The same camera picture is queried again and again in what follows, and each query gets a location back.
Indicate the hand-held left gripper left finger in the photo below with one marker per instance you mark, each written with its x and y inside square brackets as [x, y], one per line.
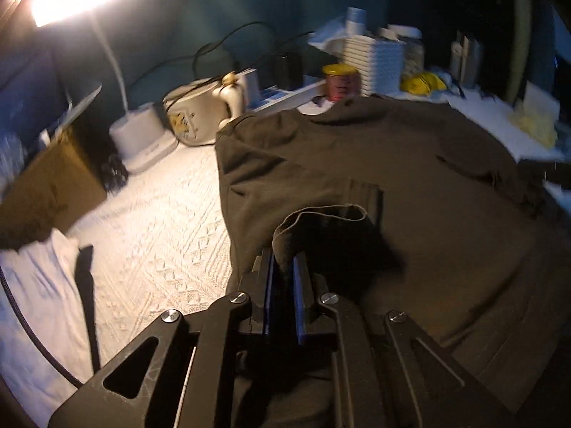
[267, 296]

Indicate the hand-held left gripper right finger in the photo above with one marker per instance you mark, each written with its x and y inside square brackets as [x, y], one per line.
[298, 305]

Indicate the olive brown printed t-shirt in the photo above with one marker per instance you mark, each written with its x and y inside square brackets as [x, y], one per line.
[401, 165]

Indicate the cream bear mug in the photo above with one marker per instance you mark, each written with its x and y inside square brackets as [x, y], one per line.
[200, 111]

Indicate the white power strip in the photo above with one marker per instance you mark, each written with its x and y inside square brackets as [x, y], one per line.
[285, 96]

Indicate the small black object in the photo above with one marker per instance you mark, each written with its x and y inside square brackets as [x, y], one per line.
[323, 101]

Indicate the black clip bundle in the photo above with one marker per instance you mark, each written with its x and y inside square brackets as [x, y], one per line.
[109, 169]

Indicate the white desk lamp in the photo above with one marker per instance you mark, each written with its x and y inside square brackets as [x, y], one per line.
[138, 138]

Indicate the white charger adapter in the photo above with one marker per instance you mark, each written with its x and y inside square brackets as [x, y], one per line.
[252, 84]

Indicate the red can yellow lid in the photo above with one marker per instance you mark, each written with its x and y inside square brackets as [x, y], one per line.
[341, 87]

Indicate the black charger adapter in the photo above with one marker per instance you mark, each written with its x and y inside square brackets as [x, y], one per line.
[287, 71]

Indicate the white cloth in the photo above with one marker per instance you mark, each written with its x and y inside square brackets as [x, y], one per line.
[35, 303]

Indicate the cardboard box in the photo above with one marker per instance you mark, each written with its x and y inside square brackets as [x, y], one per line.
[44, 187]

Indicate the white perforated plastic basket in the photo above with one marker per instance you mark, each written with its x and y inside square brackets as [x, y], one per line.
[379, 67]

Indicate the yellow packet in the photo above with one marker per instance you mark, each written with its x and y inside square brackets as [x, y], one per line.
[421, 84]

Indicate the crumpled white tissue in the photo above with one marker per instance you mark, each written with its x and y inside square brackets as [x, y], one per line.
[330, 35]

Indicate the steel thermos bottle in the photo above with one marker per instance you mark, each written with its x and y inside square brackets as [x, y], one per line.
[473, 62]

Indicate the yellow tissue pack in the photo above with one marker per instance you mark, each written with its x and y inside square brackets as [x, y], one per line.
[535, 120]

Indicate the teal curtain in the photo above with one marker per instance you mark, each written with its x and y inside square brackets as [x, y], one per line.
[200, 0]

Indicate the yellow green curtain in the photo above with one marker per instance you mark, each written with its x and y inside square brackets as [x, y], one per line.
[521, 31]

